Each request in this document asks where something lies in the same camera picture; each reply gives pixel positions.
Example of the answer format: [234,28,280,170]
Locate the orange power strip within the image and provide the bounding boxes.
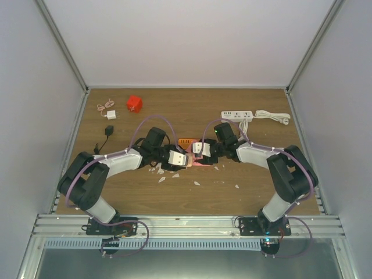
[178,138,199,150]

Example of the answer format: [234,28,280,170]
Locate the pink triangular plug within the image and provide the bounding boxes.
[186,146,211,166]

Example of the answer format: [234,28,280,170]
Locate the white power strip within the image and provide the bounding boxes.
[221,110,253,123]

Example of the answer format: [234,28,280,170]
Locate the red cube socket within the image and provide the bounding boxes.
[126,95,143,113]

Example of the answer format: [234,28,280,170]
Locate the black power adapter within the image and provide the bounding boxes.
[105,125,114,137]

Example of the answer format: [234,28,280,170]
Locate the white usb charger plug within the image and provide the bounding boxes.
[105,110,119,120]

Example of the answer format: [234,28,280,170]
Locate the wooden round-cornered block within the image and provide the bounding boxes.
[186,153,195,167]

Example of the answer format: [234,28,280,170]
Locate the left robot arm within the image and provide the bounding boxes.
[58,127,188,235]

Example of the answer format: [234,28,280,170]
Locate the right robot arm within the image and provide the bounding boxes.
[196,120,319,235]

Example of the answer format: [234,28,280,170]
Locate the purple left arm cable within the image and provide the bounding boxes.
[65,115,187,259]

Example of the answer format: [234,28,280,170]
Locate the white bundled orange strip cord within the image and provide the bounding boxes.
[238,119,251,140]

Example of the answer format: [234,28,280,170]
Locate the white bundled power strip cord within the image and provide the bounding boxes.
[252,109,291,126]

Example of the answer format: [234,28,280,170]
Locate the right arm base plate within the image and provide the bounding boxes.
[234,216,292,237]

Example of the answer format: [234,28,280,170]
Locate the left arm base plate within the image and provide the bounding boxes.
[81,217,138,237]

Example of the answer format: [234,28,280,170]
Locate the grey slotted cable duct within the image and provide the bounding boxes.
[44,238,261,251]

